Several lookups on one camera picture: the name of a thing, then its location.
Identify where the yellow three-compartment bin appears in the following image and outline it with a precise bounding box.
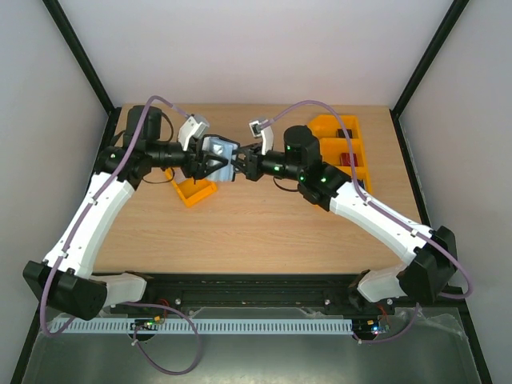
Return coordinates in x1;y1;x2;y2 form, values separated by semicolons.
307;114;373;194

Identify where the right black frame post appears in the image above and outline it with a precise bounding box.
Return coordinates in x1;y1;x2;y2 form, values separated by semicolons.
390;0;471;119

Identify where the left black frame post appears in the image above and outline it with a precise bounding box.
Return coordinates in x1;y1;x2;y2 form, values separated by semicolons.
42;0;122;117

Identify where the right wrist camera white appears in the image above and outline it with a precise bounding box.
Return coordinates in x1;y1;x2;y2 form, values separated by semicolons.
249;118;274;155

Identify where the white slotted cable duct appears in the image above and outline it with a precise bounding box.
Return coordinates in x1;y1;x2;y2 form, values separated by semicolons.
64;318;353;335

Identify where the small yellow bin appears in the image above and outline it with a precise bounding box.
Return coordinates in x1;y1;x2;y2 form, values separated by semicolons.
164;168;218;208

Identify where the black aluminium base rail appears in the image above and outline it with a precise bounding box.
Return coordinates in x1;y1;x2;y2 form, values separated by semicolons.
39;272;469;317

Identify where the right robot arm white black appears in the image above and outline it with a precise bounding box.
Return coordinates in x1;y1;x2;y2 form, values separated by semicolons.
234;121;456;314

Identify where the black item in bin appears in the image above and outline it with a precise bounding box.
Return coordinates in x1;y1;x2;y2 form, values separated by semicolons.
336;129;353;139

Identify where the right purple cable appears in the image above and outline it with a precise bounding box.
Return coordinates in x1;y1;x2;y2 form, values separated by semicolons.
262;99;474;346

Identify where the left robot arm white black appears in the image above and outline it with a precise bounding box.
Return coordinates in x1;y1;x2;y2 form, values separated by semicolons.
23;104;240;320

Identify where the black frame post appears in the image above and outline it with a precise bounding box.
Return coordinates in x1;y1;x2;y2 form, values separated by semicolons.
390;0;471;119
42;0;122;117

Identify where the red card in bin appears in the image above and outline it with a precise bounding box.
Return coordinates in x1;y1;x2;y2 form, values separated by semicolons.
340;153;358;167

